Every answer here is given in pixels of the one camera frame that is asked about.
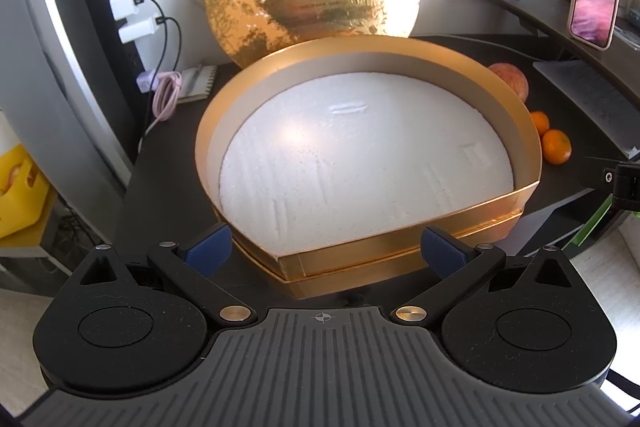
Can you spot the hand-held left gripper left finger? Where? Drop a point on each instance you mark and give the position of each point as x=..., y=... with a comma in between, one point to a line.
x=210, y=244

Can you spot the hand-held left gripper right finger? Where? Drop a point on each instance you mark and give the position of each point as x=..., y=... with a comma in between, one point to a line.
x=440, y=249

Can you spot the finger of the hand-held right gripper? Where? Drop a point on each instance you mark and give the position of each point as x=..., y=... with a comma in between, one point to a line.
x=627, y=184

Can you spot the round gold box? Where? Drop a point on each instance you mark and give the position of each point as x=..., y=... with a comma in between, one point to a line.
x=240, y=87

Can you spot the dark desktop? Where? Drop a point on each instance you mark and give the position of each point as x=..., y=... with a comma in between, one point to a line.
x=165, y=187

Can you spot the green strip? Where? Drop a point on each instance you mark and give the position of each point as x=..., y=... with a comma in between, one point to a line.
x=594, y=219

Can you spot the small orange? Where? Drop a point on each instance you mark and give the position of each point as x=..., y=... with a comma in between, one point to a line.
x=541, y=123

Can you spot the red apple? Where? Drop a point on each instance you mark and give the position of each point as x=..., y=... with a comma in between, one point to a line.
x=511, y=81

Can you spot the small notebook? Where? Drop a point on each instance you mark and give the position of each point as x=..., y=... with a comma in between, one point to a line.
x=200, y=87

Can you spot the pen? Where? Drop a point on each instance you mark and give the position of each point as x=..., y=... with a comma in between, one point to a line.
x=195, y=76

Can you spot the lilac plug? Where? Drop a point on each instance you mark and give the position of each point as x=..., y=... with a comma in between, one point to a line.
x=145, y=82

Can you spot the dark desk riser shelf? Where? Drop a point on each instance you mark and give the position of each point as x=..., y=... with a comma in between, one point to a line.
x=545, y=14

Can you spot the yellow box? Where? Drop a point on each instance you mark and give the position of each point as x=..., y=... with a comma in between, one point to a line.
x=22, y=192

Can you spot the white charger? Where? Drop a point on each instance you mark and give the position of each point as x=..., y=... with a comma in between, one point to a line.
x=135, y=30
x=122, y=5

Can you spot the white charger plugs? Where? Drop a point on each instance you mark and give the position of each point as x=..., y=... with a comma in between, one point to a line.
x=164, y=19

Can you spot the grey monitor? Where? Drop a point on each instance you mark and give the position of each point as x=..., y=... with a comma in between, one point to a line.
x=50, y=57

